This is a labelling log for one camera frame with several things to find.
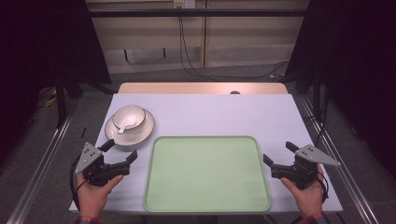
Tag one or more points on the black curtain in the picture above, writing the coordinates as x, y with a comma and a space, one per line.
37, 46
358, 62

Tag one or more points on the person's left hand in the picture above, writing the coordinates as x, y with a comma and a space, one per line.
91, 199

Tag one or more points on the metal rail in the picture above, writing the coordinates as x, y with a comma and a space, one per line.
40, 174
345, 174

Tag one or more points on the white bowl with dark rim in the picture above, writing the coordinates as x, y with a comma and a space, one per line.
134, 113

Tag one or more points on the small black stick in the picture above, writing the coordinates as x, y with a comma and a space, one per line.
83, 132

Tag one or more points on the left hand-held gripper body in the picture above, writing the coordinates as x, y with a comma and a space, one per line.
93, 169

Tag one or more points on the white wall socket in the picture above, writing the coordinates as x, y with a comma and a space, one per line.
184, 3

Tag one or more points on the white plate with dark rim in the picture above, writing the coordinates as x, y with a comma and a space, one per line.
137, 137

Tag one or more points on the person's right hand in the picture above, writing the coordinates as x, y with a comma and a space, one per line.
309, 199

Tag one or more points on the white ceramic spoon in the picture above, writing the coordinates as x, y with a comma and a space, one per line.
122, 129

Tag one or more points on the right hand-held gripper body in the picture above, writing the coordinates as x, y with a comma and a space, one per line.
303, 171

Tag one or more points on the pale lavender board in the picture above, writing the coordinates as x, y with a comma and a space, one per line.
218, 115

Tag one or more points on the green tray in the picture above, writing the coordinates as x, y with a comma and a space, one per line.
207, 174

